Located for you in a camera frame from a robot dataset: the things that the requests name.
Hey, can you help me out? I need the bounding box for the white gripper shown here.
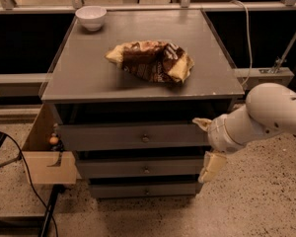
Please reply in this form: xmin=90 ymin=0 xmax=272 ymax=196
xmin=192 ymin=115 xmax=243 ymax=184

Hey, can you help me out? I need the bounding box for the grey top drawer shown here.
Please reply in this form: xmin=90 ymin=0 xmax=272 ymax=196
xmin=59 ymin=122 xmax=210 ymax=151

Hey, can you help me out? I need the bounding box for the grey drawer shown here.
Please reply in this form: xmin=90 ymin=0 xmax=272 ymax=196
xmin=76 ymin=155 xmax=204 ymax=179
xmin=89 ymin=181 xmax=202 ymax=198
xmin=59 ymin=122 xmax=210 ymax=151

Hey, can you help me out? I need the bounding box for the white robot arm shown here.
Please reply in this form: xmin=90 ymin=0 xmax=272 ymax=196
xmin=192 ymin=83 xmax=296 ymax=183

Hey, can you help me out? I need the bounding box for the grey middle drawer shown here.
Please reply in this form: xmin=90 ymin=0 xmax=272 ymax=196
xmin=76 ymin=155 xmax=204 ymax=179

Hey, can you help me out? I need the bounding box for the grey drawer cabinet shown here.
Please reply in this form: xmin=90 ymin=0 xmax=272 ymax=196
xmin=41 ymin=10 xmax=244 ymax=187

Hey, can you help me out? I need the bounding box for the grey bottom drawer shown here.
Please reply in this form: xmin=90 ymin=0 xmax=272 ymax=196
xmin=89 ymin=181 xmax=202 ymax=198

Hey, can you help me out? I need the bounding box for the crumpled brown chip bag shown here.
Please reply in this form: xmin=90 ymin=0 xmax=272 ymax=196
xmin=106 ymin=40 xmax=194 ymax=83

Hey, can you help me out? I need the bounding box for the small orange figurine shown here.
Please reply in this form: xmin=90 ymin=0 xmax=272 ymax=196
xmin=48 ymin=123 xmax=63 ymax=152

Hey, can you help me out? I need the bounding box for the white ceramic bowl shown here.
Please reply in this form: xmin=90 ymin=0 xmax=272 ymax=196
xmin=75 ymin=6 xmax=107 ymax=31

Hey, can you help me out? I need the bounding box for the black floor bar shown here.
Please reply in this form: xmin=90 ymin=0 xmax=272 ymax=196
xmin=0 ymin=185 xmax=65 ymax=237

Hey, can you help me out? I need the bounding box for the metal railing frame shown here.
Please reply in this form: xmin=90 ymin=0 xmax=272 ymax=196
xmin=0 ymin=0 xmax=296 ymax=97

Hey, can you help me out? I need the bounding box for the white cable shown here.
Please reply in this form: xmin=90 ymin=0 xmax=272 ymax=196
xmin=229 ymin=0 xmax=254 ymax=87

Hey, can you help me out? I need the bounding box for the black cable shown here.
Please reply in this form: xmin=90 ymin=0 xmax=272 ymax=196
xmin=1 ymin=131 xmax=59 ymax=237

